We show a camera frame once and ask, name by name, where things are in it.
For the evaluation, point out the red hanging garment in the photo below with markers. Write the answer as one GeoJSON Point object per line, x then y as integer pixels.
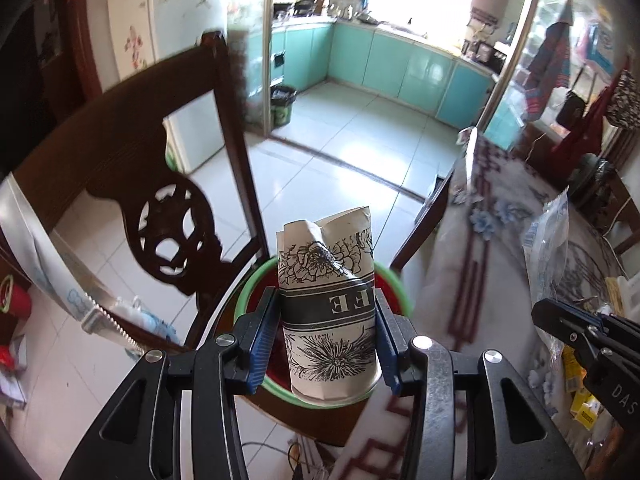
{"type": "Point", "coordinates": [585, 130]}

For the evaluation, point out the black hanging bag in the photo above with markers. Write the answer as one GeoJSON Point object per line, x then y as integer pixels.
{"type": "Point", "coordinates": [570, 107]}

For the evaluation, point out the teal kitchen cabinets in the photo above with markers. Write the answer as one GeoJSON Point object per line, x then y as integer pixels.
{"type": "Point", "coordinates": [395, 65]}

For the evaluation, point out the clear blue printed plastic sheet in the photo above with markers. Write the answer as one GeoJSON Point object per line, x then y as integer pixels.
{"type": "Point", "coordinates": [55, 260]}

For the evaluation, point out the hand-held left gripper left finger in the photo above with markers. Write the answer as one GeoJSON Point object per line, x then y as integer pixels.
{"type": "Point", "coordinates": [262, 345]}

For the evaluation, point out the red cup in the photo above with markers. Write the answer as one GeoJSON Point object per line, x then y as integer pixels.
{"type": "Point", "coordinates": [14, 300]}

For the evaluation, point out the yellow cigarette pack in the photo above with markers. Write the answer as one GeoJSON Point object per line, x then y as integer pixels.
{"type": "Point", "coordinates": [582, 402]}

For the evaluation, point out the floral printed paper cup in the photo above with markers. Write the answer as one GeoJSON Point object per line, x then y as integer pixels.
{"type": "Point", "coordinates": [327, 320]}

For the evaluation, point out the black kitchen waste bin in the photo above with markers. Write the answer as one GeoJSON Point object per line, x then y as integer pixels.
{"type": "Point", "coordinates": [283, 105]}

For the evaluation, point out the white floral refrigerator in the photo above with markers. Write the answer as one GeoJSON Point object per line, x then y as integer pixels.
{"type": "Point", "coordinates": [165, 25]}

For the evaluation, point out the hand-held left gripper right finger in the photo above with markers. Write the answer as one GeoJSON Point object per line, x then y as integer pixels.
{"type": "Point", "coordinates": [387, 345]}

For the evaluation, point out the clear plastic bag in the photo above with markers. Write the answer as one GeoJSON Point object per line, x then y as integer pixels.
{"type": "Point", "coordinates": [547, 250]}

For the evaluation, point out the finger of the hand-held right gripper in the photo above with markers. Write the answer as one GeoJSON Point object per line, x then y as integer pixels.
{"type": "Point", "coordinates": [565, 317]}

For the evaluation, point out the striped hanging garment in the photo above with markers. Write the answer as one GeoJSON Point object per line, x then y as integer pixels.
{"type": "Point", "coordinates": [547, 65]}

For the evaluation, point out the dark carved wooden chair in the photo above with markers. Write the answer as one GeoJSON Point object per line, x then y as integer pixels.
{"type": "Point", "coordinates": [115, 160]}

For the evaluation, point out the green rimmed red bin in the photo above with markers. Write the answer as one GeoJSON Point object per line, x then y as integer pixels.
{"type": "Point", "coordinates": [252, 290]}

